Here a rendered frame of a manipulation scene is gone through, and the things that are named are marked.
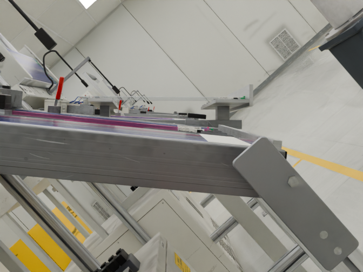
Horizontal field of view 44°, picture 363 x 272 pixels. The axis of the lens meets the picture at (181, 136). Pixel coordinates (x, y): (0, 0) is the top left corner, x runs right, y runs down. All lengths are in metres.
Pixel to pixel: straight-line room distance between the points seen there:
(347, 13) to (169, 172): 0.88
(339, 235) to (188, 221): 1.54
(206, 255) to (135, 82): 6.80
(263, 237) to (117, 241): 0.79
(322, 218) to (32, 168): 0.35
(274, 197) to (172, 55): 8.22
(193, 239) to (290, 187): 1.57
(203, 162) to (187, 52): 8.18
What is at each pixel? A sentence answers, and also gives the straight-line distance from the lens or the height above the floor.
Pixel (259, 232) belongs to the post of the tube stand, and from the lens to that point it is 1.53.
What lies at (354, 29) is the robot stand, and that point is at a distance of 1.26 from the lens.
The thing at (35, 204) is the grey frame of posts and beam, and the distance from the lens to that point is 1.33.
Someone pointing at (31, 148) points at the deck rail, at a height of 0.93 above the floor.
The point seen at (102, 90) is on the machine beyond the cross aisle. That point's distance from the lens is 5.72.
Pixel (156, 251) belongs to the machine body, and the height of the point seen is 0.62.
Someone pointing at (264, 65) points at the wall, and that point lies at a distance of 8.86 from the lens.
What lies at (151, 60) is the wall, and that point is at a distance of 8.70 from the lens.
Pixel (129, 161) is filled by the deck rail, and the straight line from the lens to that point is 0.55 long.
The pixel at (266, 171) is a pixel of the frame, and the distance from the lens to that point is 0.52.
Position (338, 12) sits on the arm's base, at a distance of 1.32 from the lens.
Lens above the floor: 0.85
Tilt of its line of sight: 3 degrees down
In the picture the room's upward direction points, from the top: 42 degrees counter-clockwise
